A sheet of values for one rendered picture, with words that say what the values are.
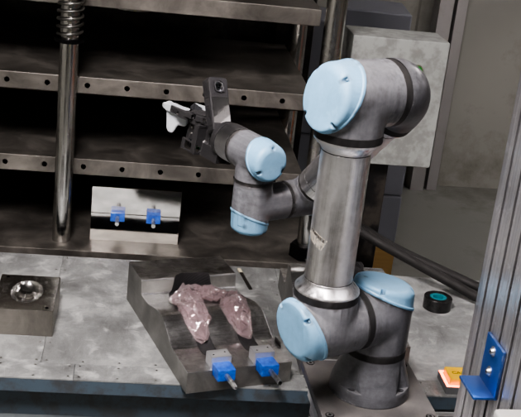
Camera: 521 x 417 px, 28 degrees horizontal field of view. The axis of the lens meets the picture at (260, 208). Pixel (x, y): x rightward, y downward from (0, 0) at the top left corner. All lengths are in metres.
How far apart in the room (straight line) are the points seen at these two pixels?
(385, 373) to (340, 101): 0.56
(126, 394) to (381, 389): 0.72
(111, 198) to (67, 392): 0.88
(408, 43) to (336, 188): 1.51
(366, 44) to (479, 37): 3.39
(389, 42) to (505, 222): 1.52
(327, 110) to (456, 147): 5.02
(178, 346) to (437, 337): 0.74
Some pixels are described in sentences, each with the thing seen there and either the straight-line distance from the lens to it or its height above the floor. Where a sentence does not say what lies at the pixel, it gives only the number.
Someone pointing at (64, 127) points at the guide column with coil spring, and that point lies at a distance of 3.07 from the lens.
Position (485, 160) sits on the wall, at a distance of 6.77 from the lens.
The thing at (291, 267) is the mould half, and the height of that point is 0.93.
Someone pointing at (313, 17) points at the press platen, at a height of 1.51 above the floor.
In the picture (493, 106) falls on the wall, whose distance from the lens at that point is 6.67.
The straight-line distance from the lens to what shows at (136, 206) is 3.18.
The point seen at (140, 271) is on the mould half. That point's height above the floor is 0.91.
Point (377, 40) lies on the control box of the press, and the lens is 3.17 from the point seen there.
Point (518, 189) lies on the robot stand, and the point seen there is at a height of 1.53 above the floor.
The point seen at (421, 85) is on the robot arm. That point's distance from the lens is 1.75.
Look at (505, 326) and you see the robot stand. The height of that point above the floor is 1.31.
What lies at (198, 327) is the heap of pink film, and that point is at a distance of 2.51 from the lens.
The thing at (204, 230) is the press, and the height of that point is 0.78.
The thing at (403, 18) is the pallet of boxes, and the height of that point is 1.21.
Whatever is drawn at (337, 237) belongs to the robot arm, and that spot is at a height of 1.39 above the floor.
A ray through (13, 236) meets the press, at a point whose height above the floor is 0.79.
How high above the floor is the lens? 2.02
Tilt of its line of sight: 20 degrees down
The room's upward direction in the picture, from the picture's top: 6 degrees clockwise
